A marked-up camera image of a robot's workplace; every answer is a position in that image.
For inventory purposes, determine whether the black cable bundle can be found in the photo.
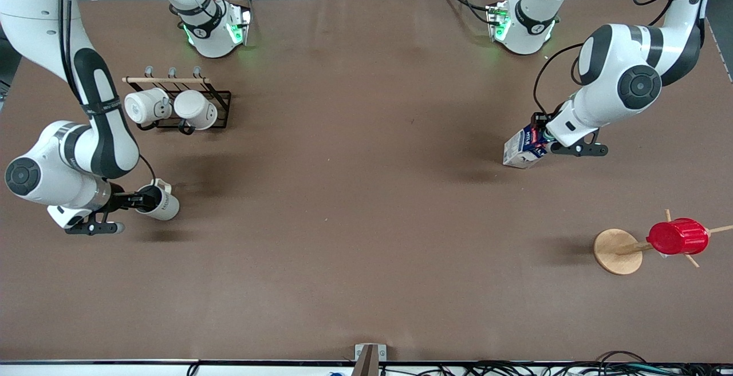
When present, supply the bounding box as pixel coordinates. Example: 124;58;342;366
458;351;733;376

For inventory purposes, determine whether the grey mug with lettering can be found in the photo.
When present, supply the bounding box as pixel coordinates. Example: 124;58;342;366
136;179;180;221

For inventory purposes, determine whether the red ribbed plastic cup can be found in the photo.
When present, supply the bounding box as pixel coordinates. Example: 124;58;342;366
647;218;710;256

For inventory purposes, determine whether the black wire mug rack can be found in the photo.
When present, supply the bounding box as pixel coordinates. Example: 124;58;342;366
122;66;232;135

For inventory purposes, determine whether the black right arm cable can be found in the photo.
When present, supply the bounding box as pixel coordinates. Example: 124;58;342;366
57;0;157;187

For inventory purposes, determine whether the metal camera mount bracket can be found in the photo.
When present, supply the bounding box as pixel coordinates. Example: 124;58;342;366
354;343;387;376

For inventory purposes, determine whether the wooden cup tree stand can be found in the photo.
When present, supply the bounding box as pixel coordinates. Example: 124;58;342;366
593;209;733;276

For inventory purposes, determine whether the white ceramic mug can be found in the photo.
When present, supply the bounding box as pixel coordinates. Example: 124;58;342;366
174;90;219;132
124;88;172;126

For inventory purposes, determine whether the long black left arm cable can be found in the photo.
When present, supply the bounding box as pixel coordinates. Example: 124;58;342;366
533;42;585;117

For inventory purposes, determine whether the blue white milk carton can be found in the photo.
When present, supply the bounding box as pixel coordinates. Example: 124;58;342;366
503;124;554;169

